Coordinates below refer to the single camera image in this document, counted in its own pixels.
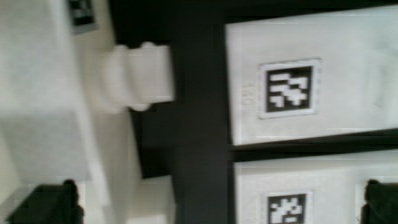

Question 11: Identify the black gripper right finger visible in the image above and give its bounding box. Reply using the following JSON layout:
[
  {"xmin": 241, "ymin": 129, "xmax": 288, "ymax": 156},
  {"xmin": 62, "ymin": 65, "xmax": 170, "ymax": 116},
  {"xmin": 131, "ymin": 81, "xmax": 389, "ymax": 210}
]
[{"xmin": 360, "ymin": 179, "xmax": 398, "ymax": 224}]

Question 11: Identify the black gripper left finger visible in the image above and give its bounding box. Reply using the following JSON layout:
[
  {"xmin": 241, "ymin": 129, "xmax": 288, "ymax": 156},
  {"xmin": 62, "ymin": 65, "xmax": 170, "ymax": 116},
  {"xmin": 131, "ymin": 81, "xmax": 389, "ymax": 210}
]
[{"xmin": 5, "ymin": 179, "xmax": 85, "ymax": 224}]

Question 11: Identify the white cabinet body box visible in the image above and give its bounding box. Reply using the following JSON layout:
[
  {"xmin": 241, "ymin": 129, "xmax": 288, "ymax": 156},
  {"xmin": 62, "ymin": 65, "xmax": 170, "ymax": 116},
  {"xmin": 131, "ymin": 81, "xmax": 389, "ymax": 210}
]
[{"xmin": 0, "ymin": 0, "xmax": 176, "ymax": 224}]

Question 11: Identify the white cabinet door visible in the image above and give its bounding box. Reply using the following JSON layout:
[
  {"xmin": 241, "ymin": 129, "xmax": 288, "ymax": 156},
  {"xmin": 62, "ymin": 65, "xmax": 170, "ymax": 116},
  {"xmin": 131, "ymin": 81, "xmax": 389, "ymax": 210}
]
[
  {"xmin": 225, "ymin": 4, "xmax": 398, "ymax": 146},
  {"xmin": 234, "ymin": 150, "xmax": 398, "ymax": 224}
]

